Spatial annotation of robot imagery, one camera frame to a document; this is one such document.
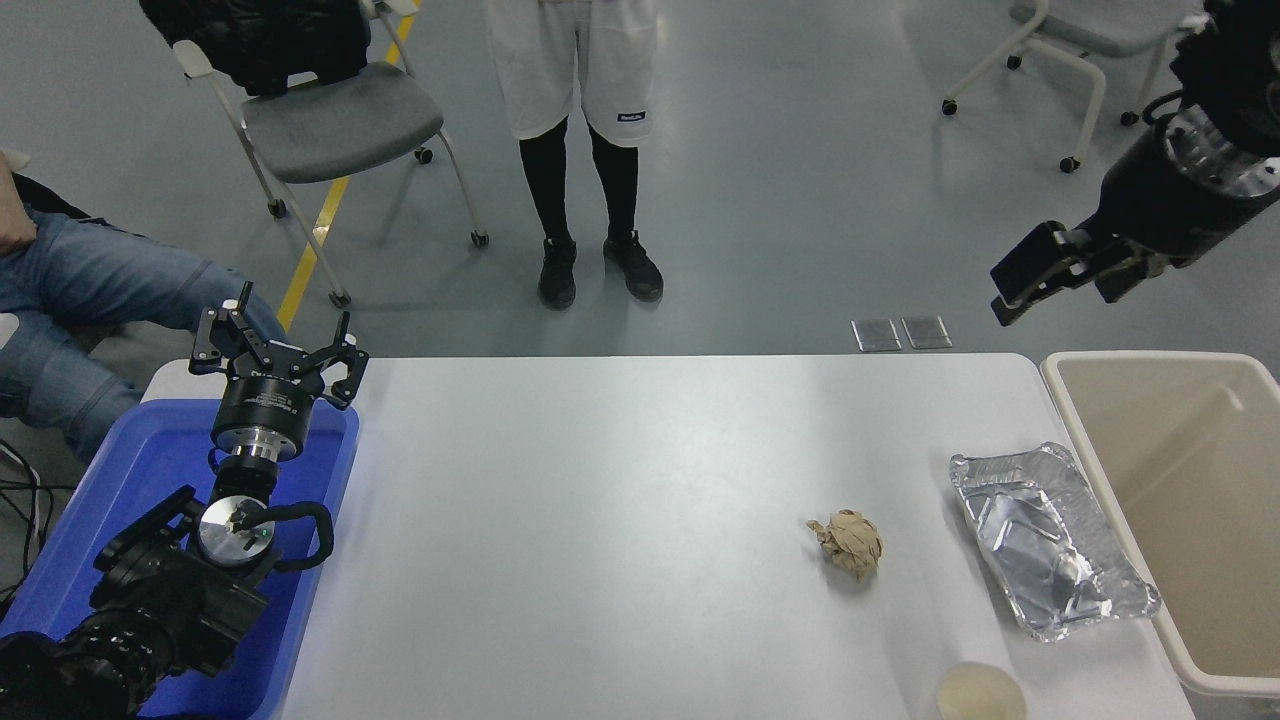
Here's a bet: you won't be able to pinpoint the standing person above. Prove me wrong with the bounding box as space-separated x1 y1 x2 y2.
484 0 665 310

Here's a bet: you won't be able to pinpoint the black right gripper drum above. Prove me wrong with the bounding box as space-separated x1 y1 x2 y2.
1088 125 1279 268

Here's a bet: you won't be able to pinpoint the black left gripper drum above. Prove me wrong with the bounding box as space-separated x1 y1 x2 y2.
212 365 326 443

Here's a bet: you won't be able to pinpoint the pale paper cup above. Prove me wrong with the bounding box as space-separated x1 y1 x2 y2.
936 661 1029 720

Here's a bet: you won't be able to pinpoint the seated person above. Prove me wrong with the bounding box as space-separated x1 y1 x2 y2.
0 148 291 463

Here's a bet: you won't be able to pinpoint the black jacket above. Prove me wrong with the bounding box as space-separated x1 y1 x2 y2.
138 0 373 97

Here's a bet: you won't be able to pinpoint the blue plastic tray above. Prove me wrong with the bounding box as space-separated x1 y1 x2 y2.
0 398 361 720

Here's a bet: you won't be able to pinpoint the crumpled tan paper ball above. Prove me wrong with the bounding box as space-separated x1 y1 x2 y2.
806 509 885 584

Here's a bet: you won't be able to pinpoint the silver foil tray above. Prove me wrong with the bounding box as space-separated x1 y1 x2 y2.
949 442 1162 643

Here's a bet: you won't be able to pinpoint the seated person's hand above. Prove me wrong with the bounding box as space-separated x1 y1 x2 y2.
0 165 39 254

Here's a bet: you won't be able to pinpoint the grey chair with white frame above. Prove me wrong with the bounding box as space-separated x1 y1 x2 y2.
172 0 491 309
942 0 1201 174

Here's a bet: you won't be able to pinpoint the large pale bin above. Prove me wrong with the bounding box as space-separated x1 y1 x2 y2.
1040 350 1280 699

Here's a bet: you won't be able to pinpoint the black floor cables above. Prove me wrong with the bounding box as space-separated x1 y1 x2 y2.
0 440 76 601

